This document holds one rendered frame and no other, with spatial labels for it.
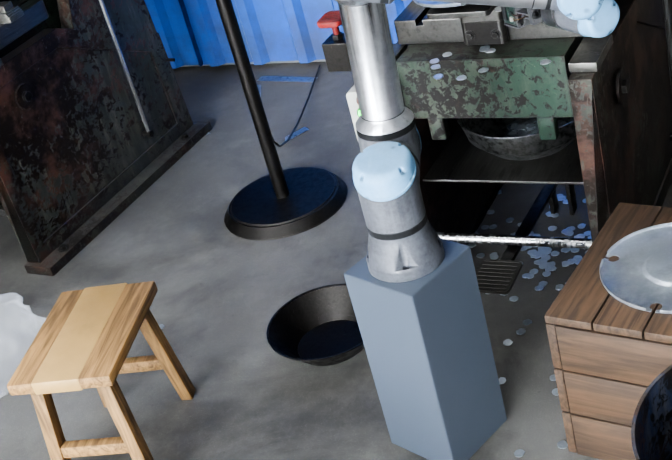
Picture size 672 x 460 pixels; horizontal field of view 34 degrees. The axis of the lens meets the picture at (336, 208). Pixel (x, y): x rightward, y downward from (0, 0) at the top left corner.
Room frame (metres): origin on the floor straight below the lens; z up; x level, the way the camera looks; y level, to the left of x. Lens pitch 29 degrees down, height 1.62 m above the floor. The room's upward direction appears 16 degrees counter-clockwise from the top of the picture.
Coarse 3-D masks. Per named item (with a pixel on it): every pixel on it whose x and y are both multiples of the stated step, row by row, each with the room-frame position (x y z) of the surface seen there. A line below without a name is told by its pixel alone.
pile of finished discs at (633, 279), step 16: (624, 240) 1.83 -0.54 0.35; (640, 240) 1.81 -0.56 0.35; (656, 240) 1.80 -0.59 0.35; (608, 256) 1.79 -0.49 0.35; (624, 256) 1.78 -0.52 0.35; (640, 256) 1.76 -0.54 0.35; (656, 256) 1.74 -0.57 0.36; (608, 272) 1.74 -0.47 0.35; (624, 272) 1.73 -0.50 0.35; (640, 272) 1.71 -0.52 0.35; (656, 272) 1.69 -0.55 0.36; (608, 288) 1.69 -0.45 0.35; (624, 288) 1.68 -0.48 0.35; (640, 288) 1.66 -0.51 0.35; (656, 288) 1.65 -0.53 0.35; (640, 304) 1.62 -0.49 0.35
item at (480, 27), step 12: (432, 12) 2.21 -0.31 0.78; (444, 12) 2.19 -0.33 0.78; (456, 12) 2.17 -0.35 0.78; (468, 12) 2.15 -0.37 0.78; (480, 12) 2.14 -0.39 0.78; (492, 12) 2.25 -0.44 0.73; (468, 24) 2.28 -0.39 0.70; (480, 24) 2.27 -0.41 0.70; (492, 24) 2.25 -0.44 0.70; (468, 36) 2.28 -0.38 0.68; (480, 36) 2.27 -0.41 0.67; (492, 36) 2.25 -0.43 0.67; (504, 36) 2.25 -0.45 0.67
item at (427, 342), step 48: (384, 288) 1.75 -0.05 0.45; (432, 288) 1.73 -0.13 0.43; (384, 336) 1.78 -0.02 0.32; (432, 336) 1.71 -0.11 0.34; (480, 336) 1.79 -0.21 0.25; (384, 384) 1.81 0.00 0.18; (432, 384) 1.70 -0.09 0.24; (480, 384) 1.78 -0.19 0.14; (432, 432) 1.73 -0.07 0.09; (480, 432) 1.76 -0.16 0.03
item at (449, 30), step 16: (400, 16) 2.43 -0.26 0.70; (416, 16) 2.40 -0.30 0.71; (400, 32) 2.41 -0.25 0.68; (416, 32) 2.39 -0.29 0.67; (432, 32) 2.37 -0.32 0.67; (448, 32) 2.34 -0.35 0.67; (512, 32) 2.26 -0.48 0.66; (528, 32) 2.24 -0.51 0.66; (544, 32) 2.22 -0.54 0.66; (560, 32) 2.20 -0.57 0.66
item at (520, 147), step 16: (464, 128) 2.38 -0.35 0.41; (480, 128) 2.50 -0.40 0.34; (496, 128) 2.51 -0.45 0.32; (560, 128) 2.26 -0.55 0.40; (480, 144) 2.34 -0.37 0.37; (496, 144) 2.30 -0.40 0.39; (512, 144) 2.28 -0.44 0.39; (528, 144) 2.26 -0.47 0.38; (544, 144) 2.26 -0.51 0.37; (560, 144) 2.27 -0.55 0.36
